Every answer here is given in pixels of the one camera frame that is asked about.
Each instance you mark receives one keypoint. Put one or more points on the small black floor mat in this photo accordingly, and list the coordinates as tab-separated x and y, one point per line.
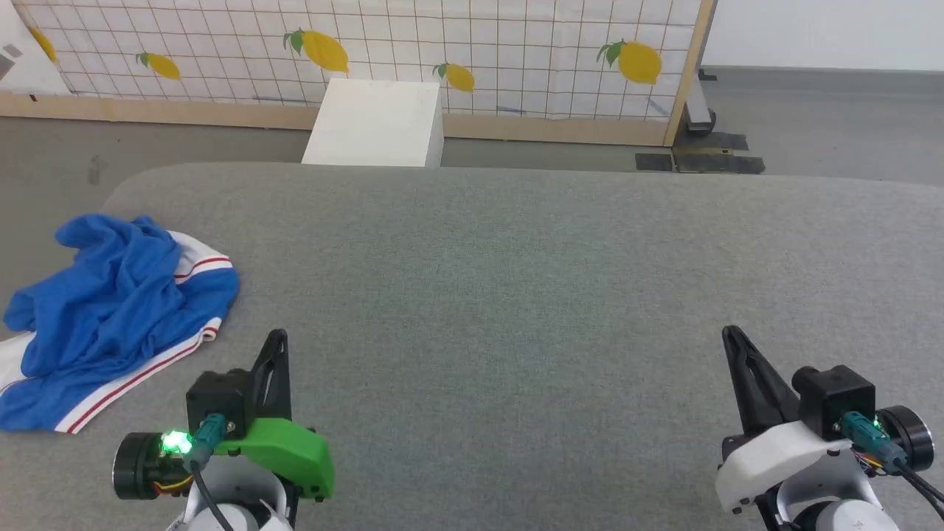
653	161

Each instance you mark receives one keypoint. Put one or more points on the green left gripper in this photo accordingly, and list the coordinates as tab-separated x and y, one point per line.
284	451

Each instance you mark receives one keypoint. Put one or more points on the lemon print partition screen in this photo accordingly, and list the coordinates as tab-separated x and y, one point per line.
442	51

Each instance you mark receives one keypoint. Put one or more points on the blue shirt with striped trim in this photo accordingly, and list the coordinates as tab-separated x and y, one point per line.
110	310

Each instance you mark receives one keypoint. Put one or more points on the large black floor mat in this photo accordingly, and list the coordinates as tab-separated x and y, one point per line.
715	155

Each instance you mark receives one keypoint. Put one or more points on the white board with grey mark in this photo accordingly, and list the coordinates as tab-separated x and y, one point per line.
26	59

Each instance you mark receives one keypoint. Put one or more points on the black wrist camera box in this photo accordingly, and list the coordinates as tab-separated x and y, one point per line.
837	398
220	402

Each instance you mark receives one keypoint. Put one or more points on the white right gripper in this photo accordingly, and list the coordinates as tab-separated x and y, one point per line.
767	457

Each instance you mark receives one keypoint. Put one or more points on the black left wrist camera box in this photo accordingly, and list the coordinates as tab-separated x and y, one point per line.
220	402

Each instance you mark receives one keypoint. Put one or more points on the white box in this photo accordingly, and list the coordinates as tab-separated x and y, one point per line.
380	122

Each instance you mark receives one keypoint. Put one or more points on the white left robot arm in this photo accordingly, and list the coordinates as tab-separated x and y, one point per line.
228	498

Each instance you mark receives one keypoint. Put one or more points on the grey metal partition foot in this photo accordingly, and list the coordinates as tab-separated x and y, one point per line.
699	110

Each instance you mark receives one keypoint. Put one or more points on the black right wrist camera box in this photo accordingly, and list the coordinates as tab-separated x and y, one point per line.
837	398

